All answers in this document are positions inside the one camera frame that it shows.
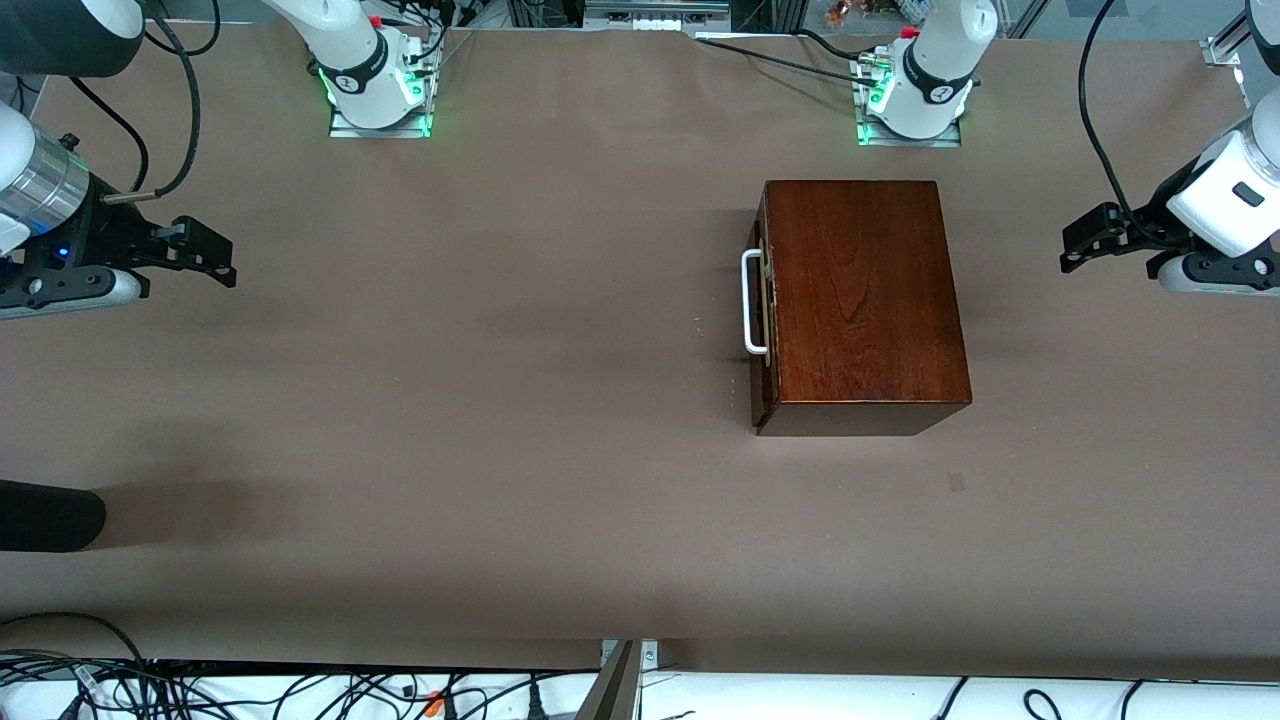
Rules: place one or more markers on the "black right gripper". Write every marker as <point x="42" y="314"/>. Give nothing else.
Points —
<point x="100" y="235"/>

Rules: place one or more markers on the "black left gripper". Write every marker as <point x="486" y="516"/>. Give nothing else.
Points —
<point x="1143" y="231"/>

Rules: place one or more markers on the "wooden drawer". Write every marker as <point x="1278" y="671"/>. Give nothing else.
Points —
<point x="763" y="378"/>

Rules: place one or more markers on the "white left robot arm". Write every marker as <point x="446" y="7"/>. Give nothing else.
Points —
<point x="940" y="60"/>

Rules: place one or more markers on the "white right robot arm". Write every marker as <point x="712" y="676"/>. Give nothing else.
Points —
<point x="350" y="50"/>

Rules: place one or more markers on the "dark brown wooden cabinet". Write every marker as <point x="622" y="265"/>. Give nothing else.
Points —
<point x="860" y="290"/>

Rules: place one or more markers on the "black cylinder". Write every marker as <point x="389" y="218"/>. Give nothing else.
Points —
<point x="50" y="515"/>

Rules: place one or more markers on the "grey power strip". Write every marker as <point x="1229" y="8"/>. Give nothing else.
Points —
<point x="655" y="10"/>

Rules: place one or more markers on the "orange plug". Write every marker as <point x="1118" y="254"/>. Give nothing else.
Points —
<point x="434" y="705"/>

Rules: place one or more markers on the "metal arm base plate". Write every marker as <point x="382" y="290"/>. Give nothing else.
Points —
<point x="345" y="131"/>
<point x="905" y="143"/>

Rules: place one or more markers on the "aluminium frame profile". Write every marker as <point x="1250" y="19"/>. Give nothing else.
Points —
<point x="1220" y="50"/>

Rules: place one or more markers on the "metal bracket post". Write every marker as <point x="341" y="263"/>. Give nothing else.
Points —
<point x="612" y="690"/>

